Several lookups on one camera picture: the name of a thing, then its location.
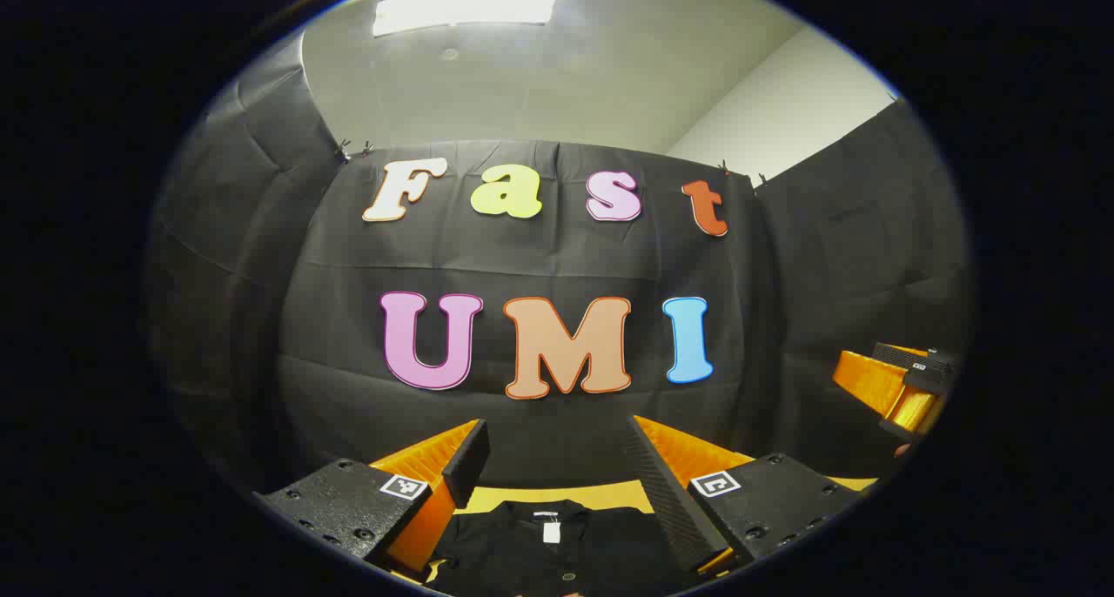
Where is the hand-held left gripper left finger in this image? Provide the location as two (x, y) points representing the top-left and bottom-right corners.
(252, 419), (491, 580)

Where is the ceiling light panel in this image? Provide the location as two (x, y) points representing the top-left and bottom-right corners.
(372, 0), (567, 38)

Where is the black backdrop cloth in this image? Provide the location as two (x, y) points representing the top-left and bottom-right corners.
(144, 36), (974, 493)

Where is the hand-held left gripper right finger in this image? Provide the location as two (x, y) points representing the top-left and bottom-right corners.
(625, 415), (878, 579)

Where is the black shirt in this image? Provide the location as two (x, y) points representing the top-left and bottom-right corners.
(425, 499), (697, 597)

